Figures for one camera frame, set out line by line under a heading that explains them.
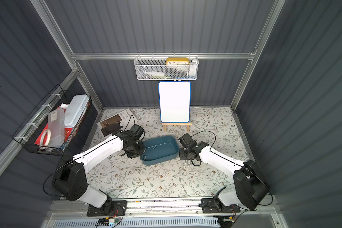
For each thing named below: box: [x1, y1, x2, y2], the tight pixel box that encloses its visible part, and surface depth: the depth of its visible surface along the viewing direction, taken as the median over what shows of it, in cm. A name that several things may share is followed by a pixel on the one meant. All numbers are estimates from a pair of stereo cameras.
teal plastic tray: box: [140, 135, 180, 166], surface depth 94 cm
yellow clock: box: [165, 57, 190, 66], surface depth 90 cm
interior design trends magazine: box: [96, 108, 138, 139], surface depth 109 cm
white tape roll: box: [40, 128, 52, 147], surface depth 65 cm
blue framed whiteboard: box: [158, 80, 192, 124], surface depth 95 cm
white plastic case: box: [64, 94, 91, 129], surface depth 75 cm
